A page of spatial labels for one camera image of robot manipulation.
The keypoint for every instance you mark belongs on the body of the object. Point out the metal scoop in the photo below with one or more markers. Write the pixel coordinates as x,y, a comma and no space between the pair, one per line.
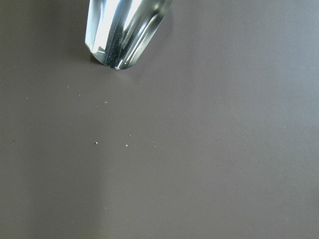
118,31

